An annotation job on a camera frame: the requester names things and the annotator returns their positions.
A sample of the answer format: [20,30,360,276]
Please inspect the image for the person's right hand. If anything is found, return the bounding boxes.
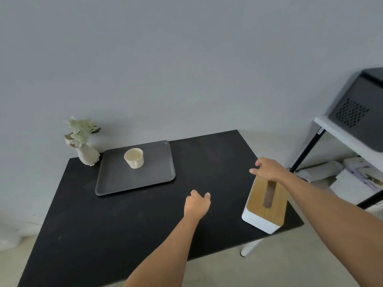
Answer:
[249,157,289,183]

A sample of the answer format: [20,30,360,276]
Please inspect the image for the person's left hand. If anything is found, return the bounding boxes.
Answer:
[183,189,211,220]

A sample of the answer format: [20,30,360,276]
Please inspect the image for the white tissue box wooden lid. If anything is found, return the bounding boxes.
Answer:
[241,173,288,235]

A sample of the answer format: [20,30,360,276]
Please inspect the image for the dark grey rectangular tray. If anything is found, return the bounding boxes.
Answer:
[95,140,176,197]

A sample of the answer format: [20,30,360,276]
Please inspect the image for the person's right forearm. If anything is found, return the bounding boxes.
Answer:
[278,170,383,287]

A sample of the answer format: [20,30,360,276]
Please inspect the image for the person's left forearm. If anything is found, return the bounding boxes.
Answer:
[122,213,204,287]

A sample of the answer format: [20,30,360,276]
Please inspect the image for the white flat box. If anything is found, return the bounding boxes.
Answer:
[329,169,378,206]

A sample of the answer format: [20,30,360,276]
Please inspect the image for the white printed box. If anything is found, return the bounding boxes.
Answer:
[343,157,383,189]

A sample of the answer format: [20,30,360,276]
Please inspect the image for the black perforated box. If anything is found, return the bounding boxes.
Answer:
[328,67,383,153]

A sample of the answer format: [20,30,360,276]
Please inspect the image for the white paper bundle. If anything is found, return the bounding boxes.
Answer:
[294,160,343,183]

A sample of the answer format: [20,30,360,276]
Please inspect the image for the white table leg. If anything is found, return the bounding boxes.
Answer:
[240,238,264,258]

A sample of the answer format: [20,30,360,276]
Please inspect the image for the cream ceramic cup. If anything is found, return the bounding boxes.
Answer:
[124,147,144,169]

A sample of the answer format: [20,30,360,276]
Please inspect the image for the black table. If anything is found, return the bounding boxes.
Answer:
[17,130,304,287]

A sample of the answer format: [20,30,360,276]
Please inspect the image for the white shelf black legs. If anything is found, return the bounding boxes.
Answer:
[288,115,383,210]

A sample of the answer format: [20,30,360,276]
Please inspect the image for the white ceramic vase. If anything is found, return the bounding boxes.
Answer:
[65,133,101,167]

